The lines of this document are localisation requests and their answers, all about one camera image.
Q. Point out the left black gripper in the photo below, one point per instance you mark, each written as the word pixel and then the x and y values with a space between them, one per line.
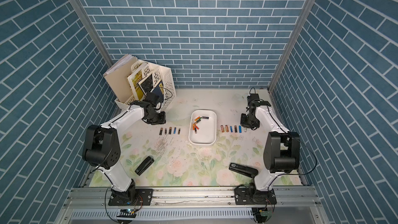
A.
pixel 162 120

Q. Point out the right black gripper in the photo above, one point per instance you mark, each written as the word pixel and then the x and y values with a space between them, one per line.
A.
pixel 242 122

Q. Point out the white plastic storage box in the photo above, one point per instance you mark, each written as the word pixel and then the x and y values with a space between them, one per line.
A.
pixel 204 131

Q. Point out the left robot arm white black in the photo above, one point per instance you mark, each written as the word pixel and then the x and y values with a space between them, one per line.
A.
pixel 102 147

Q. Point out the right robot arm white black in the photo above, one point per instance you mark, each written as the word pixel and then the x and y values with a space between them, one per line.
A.
pixel 282 147

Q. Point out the dark blue book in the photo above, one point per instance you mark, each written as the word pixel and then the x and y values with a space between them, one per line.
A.
pixel 158 89

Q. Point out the black cover book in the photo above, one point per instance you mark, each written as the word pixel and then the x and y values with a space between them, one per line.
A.
pixel 146 84

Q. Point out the yellow cover book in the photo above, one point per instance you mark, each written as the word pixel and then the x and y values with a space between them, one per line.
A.
pixel 137 70

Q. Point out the white perforated file organizer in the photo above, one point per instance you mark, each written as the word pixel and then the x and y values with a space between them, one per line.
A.
pixel 159 73

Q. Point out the black stapler left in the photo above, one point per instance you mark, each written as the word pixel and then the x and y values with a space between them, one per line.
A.
pixel 146 163

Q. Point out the black stapler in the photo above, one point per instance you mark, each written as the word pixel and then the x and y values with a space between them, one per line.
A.
pixel 146 163
pixel 243 170

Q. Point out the black stapler right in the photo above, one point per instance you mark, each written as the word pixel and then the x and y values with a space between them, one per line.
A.
pixel 243 170

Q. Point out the beige paper folder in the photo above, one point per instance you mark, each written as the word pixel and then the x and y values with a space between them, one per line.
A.
pixel 116 77

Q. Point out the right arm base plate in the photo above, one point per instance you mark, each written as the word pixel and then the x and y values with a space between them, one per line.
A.
pixel 245 196

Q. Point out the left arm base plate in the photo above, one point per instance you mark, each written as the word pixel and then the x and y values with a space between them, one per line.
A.
pixel 131 198

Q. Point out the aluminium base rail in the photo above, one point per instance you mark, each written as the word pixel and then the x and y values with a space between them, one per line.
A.
pixel 295 205

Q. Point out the white vented cable duct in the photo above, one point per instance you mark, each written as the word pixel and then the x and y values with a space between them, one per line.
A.
pixel 165 214

